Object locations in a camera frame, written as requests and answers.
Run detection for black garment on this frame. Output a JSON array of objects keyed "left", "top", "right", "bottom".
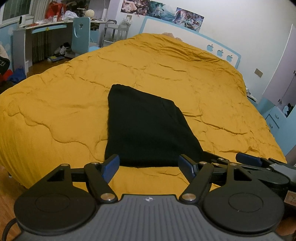
[{"left": 104, "top": 84, "right": 203, "bottom": 168}]

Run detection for light blue nightstand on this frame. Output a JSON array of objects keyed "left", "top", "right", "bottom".
[{"left": 257, "top": 98, "right": 295, "bottom": 156}]

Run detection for mustard yellow bed quilt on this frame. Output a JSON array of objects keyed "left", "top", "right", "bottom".
[{"left": 1, "top": 34, "right": 285, "bottom": 195}]

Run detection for light blue desk chair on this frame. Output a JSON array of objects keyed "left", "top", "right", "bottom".
[{"left": 71, "top": 17, "right": 100, "bottom": 57}]

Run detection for grey metal cart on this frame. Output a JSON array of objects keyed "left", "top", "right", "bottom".
[{"left": 102, "top": 15, "right": 132, "bottom": 47}]

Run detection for white blue headboard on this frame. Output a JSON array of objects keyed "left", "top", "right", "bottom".
[{"left": 139, "top": 16, "right": 241, "bottom": 68}]

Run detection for white blue desk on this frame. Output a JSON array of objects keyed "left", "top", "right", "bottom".
[{"left": 12, "top": 20, "right": 105, "bottom": 74}]

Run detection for white plastic bag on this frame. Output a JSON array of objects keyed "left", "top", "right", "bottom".
[{"left": 62, "top": 11, "right": 78, "bottom": 21}]

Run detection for cream round ball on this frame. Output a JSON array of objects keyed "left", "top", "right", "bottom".
[{"left": 84, "top": 9, "right": 95, "bottom": 19}]

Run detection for red bag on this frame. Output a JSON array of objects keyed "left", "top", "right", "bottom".
[{"left": 45, "top": 1, "right": 66, "bottom": 20}]

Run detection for anime wall posters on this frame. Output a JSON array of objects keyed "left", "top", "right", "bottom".
[{"left": 120, "top": 0, "right": 204, "bottom": 32}]

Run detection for window with white frame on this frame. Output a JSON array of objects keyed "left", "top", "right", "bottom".
[{"left": 0, "top": 0, "right": 52, "bottom": 24}]

